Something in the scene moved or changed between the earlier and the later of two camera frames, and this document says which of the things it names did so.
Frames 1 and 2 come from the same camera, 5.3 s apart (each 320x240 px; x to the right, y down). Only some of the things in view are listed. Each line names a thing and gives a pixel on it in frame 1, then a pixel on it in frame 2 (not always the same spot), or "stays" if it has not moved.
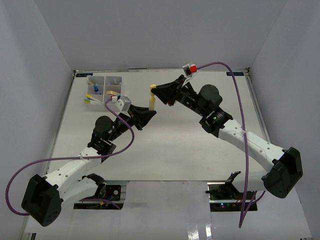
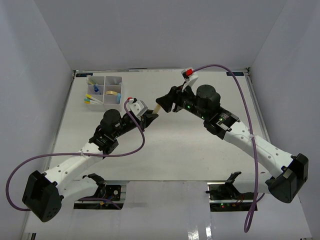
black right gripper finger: [167, 92] to [166, 101]
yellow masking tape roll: [111, 92] stays
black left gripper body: [124, 126] stays
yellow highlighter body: [152, 100] to [157, 109]
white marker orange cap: [92, 102] stays
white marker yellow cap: [89, 96] stays
